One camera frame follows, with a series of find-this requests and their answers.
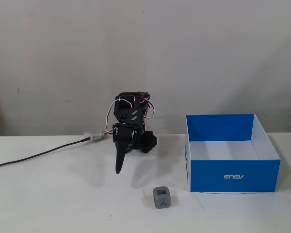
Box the red white servo wire bundle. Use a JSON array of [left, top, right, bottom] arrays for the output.
[[138, 95, 157, 120]]

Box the white red servo wire loop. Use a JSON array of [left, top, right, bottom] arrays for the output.
[[104, 98, 133, 135]]

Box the blue ASUS cardboard box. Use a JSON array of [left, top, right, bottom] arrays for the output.
[[184, 114, 281, 193]]

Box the white cable connector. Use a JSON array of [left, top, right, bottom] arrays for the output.
[[83, 131, 106, 142]]

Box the gray cube block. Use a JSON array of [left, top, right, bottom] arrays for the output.
[[152, 186, 173, 210]]

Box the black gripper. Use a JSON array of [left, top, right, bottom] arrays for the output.
[[112, 122, 137, 175]]

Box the black power cable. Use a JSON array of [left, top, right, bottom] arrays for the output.
[[0, 137, 91, 170]]

